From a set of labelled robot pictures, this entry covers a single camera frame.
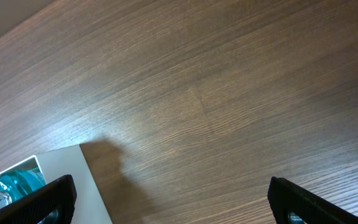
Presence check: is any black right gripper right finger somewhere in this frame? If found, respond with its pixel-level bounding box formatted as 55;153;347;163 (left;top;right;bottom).
267;177;358;224

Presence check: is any white open cardboard box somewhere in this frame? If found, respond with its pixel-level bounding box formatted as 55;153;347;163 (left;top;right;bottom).
0;144;113;224

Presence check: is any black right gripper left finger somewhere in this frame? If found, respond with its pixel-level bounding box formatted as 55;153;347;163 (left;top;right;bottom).
0;175;76;224

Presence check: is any blue Listerine mouthwash bottle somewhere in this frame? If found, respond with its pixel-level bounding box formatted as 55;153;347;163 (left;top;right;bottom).
0;167;46;209

